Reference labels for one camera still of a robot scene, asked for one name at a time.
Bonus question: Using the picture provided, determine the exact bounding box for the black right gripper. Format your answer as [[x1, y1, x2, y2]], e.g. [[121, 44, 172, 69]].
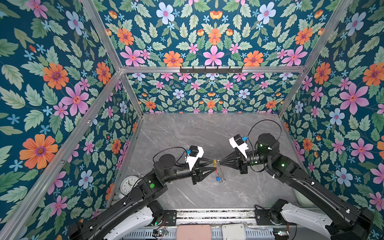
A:
[[219, 148, 271, 176]]

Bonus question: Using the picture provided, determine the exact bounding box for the white box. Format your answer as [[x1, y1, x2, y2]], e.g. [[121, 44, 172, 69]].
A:
[[222, 224, 247, 240]]

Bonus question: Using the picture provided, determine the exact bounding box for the white analog alarm clock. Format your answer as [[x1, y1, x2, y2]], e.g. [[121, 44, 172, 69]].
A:
[[120, 176, 139, 196]]

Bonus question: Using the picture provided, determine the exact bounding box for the right camera cable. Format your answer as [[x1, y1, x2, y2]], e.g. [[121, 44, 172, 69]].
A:
[[247, 119, 283, 142]]

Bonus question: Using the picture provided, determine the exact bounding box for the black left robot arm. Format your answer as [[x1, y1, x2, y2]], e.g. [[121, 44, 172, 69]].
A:
[[68, 154, 216, 240]]

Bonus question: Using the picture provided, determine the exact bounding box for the green circuit board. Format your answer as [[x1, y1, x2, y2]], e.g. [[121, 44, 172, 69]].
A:
[[274, 230, 290, 240], [152, 230, 169, 238]]

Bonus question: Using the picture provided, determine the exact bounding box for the green circuit board left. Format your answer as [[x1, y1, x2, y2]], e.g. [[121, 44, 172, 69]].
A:
[[152, 230, 169, 238]]

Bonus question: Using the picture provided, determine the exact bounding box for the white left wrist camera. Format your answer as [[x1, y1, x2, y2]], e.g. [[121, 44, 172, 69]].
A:
[[186, 146, 204, 171]]

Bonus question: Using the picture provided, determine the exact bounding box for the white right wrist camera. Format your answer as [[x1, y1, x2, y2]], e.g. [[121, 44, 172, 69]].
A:
[[229, 134, 249, 159]]

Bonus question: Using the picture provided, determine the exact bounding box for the black wall hook rail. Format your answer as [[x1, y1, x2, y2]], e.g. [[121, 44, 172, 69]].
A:
[[179, 66, 243, 75]]

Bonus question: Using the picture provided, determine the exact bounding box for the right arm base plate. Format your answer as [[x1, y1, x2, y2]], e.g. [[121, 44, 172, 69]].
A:
[[254, 209, 297, 227]]

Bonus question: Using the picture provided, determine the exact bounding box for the left camera cable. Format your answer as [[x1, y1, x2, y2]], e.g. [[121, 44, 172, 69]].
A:
[[152, 146, 188, 164]]

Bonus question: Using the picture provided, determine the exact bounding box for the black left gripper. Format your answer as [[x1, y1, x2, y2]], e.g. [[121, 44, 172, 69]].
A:
[[163, 155, 219, 185]]

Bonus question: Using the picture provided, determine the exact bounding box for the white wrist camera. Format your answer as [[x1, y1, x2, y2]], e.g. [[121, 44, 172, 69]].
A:
[[186, 146, 204, 171], [229, 134, 249, 159]]

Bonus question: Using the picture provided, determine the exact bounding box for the pink box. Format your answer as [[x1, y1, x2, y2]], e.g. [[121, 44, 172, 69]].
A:
[[176, 225, 212, 240]]

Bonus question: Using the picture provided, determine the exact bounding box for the aluminium front rail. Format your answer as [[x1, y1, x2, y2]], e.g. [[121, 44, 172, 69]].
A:
[[98, 208, 340, 228]]

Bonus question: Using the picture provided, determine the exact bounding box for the green circuit board right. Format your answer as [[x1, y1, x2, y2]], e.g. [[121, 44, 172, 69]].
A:
[[274, 230, 290, 240]]

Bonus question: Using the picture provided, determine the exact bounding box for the camera cable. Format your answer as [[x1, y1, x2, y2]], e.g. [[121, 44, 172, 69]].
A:
[[247, 119, 283, 142], [152, 146, 188, 164]]

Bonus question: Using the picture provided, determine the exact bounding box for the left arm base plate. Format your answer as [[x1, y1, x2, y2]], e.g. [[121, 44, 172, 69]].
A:
[[155, 210, 178, 227]]

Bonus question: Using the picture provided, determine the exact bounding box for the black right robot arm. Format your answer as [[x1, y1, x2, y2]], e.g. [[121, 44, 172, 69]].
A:
[[219, 133, 374, 240]]

